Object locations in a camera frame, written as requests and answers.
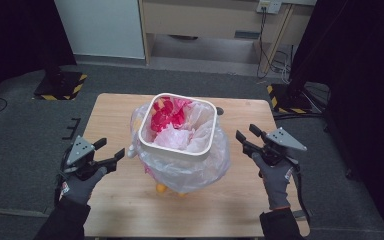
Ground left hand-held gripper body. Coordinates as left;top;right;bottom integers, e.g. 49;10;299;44
60;134;115;182

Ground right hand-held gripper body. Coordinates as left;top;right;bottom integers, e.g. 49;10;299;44
250;126;308;168

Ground white square bin rim ring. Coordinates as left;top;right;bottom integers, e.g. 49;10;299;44
137;92;219;162

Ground white and pink plastic bag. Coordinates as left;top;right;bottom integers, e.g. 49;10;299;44
129;95;232;195

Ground person's left hand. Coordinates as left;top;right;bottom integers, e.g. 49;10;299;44
59;165;108;206

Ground person's right hand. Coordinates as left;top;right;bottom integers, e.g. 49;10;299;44
251;152;295;211

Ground black stand base yellow stripes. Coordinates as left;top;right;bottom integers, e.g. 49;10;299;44
266;82;314;115
32;69;88;102

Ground grey tape piece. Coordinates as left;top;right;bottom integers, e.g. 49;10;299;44
292;209;313;220

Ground black curtain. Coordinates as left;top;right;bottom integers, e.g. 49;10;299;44
288;0;384;240
0;0;78;116

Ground white cabinet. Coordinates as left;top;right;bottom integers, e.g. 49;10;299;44
53;0;146;60

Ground light wooden desk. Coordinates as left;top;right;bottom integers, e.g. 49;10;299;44
138;0;317;77

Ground thick black floor cable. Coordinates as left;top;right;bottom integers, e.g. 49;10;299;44
273;111;326;122

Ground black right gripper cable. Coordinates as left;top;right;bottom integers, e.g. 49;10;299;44
290;164;312;228

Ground black hanging cables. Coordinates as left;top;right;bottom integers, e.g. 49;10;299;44
255;6;294;85

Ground white wall socket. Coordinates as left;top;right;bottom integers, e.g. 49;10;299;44
255;0;283;15

